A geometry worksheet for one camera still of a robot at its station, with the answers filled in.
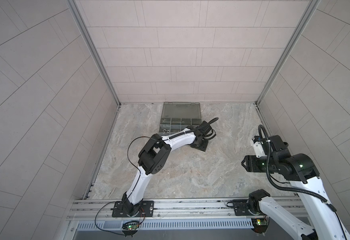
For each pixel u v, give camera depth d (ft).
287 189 1.37
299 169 1.33
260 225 2.23
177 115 3.68
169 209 2.36
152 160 1.70
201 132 2.26
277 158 1.53
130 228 2.11
